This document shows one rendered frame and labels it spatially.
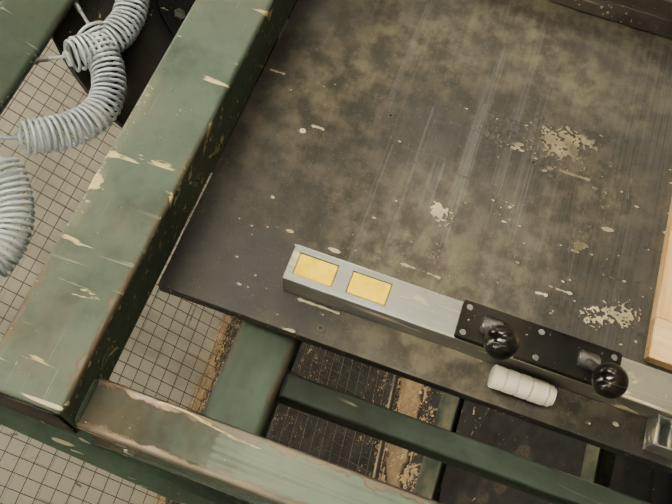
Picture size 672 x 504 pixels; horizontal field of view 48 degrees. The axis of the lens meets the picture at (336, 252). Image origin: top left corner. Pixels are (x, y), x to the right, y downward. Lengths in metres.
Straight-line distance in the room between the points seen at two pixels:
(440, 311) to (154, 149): 0.40
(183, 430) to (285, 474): 0.12
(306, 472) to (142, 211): 0.35
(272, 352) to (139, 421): 0.20
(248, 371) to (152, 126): 0.33
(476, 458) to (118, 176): 0.56
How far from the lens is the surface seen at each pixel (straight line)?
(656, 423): 1.00
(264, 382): 0.97
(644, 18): 1.32
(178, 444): 0.87
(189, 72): 1.02
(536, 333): 0.95
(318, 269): 0.94
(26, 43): 1.51
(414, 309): 0.94
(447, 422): 2.11
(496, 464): 1.01
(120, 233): 0.91
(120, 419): 0.89
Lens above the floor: 2.05
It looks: 23 degrees down
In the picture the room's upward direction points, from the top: 57 degrees counter-clockwise
